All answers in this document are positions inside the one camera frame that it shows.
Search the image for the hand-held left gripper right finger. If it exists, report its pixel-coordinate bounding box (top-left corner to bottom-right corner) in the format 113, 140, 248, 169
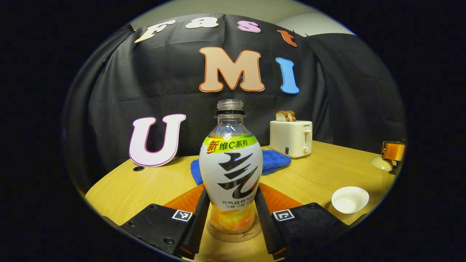
255, 183, 350, 259

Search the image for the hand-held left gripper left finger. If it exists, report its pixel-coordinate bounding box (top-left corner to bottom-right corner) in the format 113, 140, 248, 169
120, 184, 211, 259

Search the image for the round cork coaster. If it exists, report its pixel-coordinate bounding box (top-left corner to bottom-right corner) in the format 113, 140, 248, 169
206, 215, 262, 242

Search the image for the clear orange water bottle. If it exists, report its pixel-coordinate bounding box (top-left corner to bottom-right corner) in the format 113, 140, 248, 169
199, 99, 263, 234

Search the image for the white ceramic teacup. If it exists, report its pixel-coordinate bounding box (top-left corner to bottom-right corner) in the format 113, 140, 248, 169
331, 186, 370, 214

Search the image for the blue towel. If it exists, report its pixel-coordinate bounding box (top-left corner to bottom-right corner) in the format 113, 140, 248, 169
190, 150, 292, 186

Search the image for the black backdrop cloth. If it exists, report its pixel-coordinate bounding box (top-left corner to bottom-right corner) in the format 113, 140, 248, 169
62, 14, 406, 193

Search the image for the white toaster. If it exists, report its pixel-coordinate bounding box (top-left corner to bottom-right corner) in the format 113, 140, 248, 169
270, 120, 313, 159

